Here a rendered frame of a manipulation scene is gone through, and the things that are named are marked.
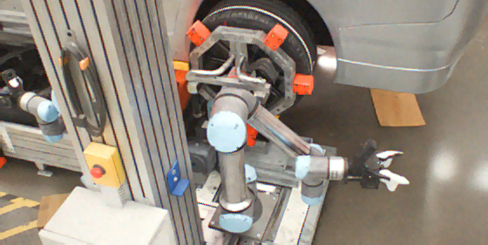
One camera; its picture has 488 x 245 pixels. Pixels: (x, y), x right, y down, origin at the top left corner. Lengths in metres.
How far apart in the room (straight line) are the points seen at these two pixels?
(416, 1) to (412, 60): 0.32
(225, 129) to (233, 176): 0.23
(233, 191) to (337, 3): 1.18
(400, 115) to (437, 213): 0.84
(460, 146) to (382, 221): 0.82
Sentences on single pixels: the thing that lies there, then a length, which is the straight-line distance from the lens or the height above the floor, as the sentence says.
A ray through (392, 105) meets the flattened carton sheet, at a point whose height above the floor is 0.01.
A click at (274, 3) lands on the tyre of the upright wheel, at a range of 2.82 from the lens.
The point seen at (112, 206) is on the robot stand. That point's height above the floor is 1.23.
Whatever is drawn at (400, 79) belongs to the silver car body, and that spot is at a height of 0.83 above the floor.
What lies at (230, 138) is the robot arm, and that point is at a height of 1.40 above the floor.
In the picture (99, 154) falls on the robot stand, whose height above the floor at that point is 1.46.
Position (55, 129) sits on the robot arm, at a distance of 2.31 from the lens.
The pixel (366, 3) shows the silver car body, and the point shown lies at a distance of 2.67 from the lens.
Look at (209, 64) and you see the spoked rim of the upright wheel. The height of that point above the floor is 0.81.
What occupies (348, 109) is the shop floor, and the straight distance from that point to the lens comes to 3.96.
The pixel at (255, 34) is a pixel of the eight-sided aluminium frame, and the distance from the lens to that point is 2.66.
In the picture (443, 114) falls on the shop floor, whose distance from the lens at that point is 4.02.
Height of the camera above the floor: 2.54
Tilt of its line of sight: 40 degrees down
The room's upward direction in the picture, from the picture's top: 5 degrees counter-clockwise
